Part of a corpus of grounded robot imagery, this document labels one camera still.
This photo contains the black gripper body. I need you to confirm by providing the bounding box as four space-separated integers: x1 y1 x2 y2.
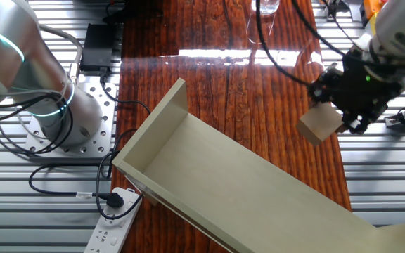
335 47 402 115

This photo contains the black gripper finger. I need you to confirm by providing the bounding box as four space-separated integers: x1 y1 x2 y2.
309 67 344 105
342 111 380 135

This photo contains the light wooden block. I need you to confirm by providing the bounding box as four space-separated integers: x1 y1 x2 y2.
296 101 345 147

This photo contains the beige wooden shelf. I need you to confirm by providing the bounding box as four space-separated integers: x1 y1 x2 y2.
112 77 405 253

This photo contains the orange pole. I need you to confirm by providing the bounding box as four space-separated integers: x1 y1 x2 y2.
363 0 388 18

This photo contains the brown wood grain board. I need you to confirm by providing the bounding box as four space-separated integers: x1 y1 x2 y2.
110 0 353 253

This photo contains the clear glass beaker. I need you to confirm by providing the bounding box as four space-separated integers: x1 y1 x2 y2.
250 0 281 15

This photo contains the black power adapter brick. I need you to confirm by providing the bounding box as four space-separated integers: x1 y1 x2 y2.
80 22 115 74

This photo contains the white power strip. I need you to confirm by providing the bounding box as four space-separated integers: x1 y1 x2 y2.
84 186 143 253

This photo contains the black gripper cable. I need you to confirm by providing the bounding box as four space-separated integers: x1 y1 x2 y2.
255 0 314 87

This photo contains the black adapter cord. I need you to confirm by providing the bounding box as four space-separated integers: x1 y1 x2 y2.
98 68 151 115

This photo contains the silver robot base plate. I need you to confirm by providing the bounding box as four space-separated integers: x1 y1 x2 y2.
24 81 118 158

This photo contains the black power cord with plug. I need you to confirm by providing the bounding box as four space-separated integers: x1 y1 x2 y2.
28 128 143 221

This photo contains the grey cable with metal connector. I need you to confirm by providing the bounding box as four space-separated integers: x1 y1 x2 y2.
39 24 84 84

